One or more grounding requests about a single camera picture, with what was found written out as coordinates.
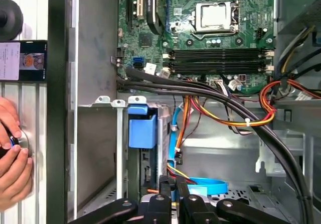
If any black expansion slot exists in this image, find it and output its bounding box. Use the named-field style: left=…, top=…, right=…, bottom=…
left=127, top=0, right=134, bottom=30

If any black open PC case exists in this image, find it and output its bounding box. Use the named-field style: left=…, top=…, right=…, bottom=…
left=47, top=0, right=321, bottom=224

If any metal optical drive cage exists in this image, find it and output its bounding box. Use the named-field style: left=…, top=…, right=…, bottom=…
left=273, top=97, right=321, bottom=179

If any round black tool blue ring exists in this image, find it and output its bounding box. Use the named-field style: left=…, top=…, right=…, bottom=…
left=0, top=130, right=34, bottom=159

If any black round puck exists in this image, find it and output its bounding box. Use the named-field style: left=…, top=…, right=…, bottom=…
left=0, top=0, right=24, bottom=40

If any metal disk bay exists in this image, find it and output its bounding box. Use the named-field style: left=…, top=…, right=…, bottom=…
left=77, top=95, right=174, bottom=217

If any black graphics card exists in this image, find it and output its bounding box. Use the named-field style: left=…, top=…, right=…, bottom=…
left=146, top=0, right=165, bottom=35

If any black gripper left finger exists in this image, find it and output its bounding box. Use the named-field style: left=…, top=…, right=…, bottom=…
left=67, top=175, right=177, bottom=224

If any black cable bundle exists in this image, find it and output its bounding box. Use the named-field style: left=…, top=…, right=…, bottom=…
left=116, top=67, right=316, bottom=224

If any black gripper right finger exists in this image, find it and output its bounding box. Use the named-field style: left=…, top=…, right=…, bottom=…
left=175, top=177, right=291, bottom=224

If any black box white label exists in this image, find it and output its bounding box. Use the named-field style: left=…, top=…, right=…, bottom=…
left=0, top=40, right=48, bottom=82

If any green motherboard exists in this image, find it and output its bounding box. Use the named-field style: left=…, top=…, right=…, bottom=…
left=116, top=0, right=276, bottom=96

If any blue expansion slot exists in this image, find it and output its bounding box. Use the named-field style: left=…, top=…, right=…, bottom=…
left=164, top=0, right=172, bottom=33

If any hard disk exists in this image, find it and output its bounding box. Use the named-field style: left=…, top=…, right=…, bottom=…
left=127, top=103, right=174, bottom=199

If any bare person hand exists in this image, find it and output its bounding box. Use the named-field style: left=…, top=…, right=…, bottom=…
left=0, top=97, right=34, bottom=206

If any blue data wire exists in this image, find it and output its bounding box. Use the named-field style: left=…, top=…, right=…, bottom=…
left=167, top=102, right=228, bottom=196

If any yellow black wire bundle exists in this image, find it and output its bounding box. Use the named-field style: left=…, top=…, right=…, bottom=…
left=274, top=25, right=317, bottom=81

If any white expansion slot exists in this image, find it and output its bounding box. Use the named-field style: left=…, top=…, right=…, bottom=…
left=136, top=0, right=145, bottom=19

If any metal CPU socket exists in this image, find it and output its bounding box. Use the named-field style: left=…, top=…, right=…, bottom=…
left=192, top=0, right=240, bottom=35

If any silver CPU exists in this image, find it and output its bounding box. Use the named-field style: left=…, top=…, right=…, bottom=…
left=200, top=4, right=231, bottom=30

